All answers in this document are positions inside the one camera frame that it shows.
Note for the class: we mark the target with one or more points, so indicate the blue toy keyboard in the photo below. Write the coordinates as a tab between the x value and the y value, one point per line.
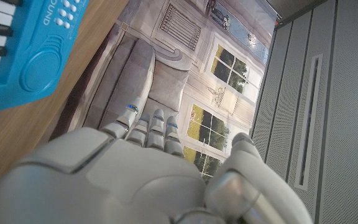
33	56

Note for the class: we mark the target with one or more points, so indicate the printed living room backdrop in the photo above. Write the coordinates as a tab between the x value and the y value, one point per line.
172	77

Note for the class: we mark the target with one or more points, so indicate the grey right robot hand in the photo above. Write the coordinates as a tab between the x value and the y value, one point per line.
120	183

